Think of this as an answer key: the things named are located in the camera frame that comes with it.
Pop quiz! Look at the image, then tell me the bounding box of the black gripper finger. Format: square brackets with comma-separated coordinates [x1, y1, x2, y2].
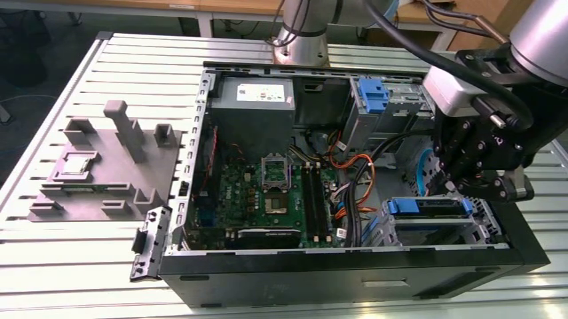
[461, 167, 535, 203]
[431, 116, 482, 192]

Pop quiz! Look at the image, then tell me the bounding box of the light blue data wire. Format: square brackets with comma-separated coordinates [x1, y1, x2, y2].
[415, 148, 438, 197]

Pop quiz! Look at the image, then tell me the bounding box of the orange red power wire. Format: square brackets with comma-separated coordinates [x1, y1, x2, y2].
[423, 179, 447, 197]

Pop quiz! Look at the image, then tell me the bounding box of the hard disk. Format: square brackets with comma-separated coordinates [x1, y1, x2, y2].
[360, 196, 474, 247]

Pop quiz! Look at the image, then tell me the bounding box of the grey metal disk bay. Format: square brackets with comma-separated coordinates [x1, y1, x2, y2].
[374, 195, 495, 247]

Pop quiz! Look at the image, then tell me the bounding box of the grey metal drive cage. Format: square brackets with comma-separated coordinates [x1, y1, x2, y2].
[343, 76, 438, 157]

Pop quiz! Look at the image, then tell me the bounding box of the blue plastic drive latch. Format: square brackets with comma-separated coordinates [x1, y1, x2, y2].
[356, 77, 390, 114]

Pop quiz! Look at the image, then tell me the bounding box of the black RAM slot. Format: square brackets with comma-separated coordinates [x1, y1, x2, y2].
[299, 161, 320, 243]
[312, 161, 332, 243]

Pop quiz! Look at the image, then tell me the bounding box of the CPU socket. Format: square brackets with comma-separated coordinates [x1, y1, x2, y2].
[263, 191, 292, 216]

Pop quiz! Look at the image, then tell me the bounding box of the grey power supply unit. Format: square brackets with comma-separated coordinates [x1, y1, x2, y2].
[207, 76, 296, 160]

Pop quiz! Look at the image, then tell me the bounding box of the black graphics card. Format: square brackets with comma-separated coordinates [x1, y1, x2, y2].
[223, 227, 302, 250]

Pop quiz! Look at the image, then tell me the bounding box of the black open PC case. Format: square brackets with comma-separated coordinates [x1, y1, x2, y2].
[157, 60, 550, 308]

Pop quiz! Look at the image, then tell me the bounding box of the green motherboard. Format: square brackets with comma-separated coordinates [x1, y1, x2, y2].
[189, 156, 351, 250]

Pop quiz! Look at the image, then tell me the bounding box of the grey plastic parts rack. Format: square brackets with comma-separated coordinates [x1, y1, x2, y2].
[25, 100, 185, 223]

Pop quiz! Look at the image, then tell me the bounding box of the green RAM stick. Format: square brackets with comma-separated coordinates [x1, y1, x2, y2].
[60, 185, 109, 194]

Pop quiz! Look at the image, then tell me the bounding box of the silver CPU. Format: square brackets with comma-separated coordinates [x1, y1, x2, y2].
[60, 158, 93, 176]

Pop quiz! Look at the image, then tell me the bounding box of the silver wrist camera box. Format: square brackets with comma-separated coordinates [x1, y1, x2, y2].
[421, 68, 491, 118]

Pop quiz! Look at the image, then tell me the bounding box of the orange wire bundle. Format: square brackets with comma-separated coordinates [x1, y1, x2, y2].
[328, 129, 379, 220]

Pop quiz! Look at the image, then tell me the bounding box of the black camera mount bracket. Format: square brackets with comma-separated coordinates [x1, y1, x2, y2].
[453, 46, 533, 87]

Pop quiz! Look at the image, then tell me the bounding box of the black cable bundle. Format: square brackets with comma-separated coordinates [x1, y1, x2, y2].
[344, 130, 435, 249]

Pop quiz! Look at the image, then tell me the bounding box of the black yellow wire bundle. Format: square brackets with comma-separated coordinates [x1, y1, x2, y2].
[286, 143, 331, 164]

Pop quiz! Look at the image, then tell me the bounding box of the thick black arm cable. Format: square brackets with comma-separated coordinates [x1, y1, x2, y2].
[359, 0, 535, 132]

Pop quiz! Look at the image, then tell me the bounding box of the thin looped brown cable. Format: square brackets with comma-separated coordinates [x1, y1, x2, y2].
[418, 0, 511, 44]

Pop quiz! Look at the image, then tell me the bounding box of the wooden desk white frame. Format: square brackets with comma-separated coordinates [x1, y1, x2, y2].
[41, 0, 213, 38]
[211, 0, 469, 51]

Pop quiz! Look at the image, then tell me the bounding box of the metal socket cover frame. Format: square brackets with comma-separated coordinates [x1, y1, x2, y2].
[260, 153, 291, 193]

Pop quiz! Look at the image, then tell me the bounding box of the thin red wire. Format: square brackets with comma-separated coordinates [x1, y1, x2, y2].
[199, 125, 219, 197]

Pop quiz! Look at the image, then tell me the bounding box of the grey hinged case bracket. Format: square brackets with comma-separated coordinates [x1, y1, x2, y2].
[128, 205, 173, 283]

